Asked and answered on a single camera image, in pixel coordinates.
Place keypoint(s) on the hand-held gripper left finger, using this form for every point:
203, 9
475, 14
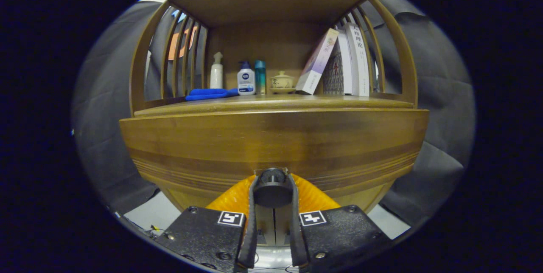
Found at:
251, 230

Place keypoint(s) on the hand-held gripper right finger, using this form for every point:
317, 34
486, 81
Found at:
295, 230

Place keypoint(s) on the black drawer knob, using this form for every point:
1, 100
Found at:
272, 192

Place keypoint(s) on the wooden drawer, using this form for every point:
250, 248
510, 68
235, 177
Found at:
271, 137

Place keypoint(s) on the wooden countertop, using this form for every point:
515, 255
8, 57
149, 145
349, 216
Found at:
271, 102

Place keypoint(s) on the blue folded cloth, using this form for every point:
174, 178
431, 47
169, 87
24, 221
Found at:
208, 93

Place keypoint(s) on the white bottle blue cap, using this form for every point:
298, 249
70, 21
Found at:
246, 82

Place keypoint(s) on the beige lidded teacup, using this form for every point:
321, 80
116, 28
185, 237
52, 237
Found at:
282, 82

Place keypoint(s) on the teal bottle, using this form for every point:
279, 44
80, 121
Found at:
260, 77

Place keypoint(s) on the white pump bottle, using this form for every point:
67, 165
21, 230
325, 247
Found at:
216, 77

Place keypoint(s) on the pink purple book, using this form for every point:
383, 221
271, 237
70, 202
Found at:
316, 65

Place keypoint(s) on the plain white book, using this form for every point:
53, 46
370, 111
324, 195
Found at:
347, 65

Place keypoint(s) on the white book black lettering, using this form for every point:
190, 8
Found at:
360, 65

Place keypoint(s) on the black backdrop cloth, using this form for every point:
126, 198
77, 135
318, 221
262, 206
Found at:
106, 116

